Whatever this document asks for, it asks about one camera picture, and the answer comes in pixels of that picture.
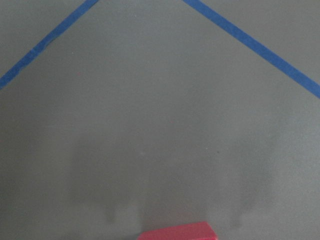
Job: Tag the red block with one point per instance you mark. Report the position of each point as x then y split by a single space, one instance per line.
191 231

